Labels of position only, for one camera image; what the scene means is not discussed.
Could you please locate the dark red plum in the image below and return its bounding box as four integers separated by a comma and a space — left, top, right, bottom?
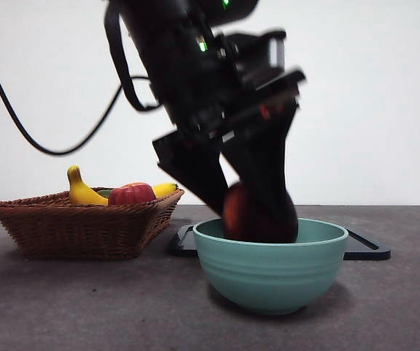
222, 184, 300, 245

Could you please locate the teal ribbed bowl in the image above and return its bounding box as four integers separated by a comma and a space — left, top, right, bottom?
192, 217, 349, 316

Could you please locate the red apple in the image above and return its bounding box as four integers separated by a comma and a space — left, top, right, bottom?
107, 181, 158, 206

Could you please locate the dark teal rectangular tray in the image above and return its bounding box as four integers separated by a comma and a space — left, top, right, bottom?
169, 223, 392, 261

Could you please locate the yellow banana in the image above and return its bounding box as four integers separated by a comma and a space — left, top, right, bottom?
66, 165, 179, 206

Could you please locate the brown wicker basket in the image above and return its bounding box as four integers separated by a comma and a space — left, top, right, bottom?
0, 186, 186, 261

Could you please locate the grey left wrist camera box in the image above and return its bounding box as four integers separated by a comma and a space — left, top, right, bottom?
237, 31, 287, 74

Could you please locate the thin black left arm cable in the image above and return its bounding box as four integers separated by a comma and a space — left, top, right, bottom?
0, 0, 152, 156

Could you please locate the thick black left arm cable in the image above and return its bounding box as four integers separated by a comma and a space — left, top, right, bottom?
103, 0, 165, 113

